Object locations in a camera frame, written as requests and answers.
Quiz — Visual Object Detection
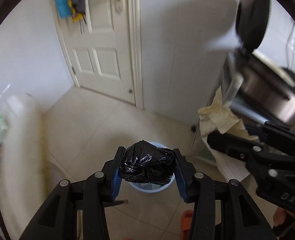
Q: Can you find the white sack with green print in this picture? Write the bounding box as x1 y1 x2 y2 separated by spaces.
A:
0 94 44 220

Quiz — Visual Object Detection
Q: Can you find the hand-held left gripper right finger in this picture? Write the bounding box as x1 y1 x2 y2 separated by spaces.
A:
172 148 278 240

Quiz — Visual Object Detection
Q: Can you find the orange slipper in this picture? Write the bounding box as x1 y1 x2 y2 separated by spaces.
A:
181 210 195 240

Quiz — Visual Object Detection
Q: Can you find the yellowish lined paper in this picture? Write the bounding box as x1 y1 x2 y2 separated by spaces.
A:
197 86 259 182

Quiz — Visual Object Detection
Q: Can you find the black plastic bag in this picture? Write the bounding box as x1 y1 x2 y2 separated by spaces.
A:
119 139 176 186

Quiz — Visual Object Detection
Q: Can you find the stainless steel pot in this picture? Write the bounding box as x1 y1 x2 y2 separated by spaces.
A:
234 49 295 127

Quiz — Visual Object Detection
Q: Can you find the light blue waste bin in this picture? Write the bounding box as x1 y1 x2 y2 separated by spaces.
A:
129 142 175 194

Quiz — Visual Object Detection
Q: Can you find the yellow hanging cloth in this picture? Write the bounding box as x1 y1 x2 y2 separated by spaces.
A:
68 0 84 22

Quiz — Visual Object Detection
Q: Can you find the black round pan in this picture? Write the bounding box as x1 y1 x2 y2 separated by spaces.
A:
235 0 271 53

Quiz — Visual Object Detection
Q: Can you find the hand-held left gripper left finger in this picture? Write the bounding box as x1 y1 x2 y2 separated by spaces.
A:
19 146 127 240

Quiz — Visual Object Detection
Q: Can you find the person's right hand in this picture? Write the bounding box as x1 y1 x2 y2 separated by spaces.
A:
274 208 291 227

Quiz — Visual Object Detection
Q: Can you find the white panel door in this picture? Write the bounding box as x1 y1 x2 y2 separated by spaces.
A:
53 0 144 109

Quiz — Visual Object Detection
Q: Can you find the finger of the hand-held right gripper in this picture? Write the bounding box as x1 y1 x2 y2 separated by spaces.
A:
256 121 295 145
207 131 295 180

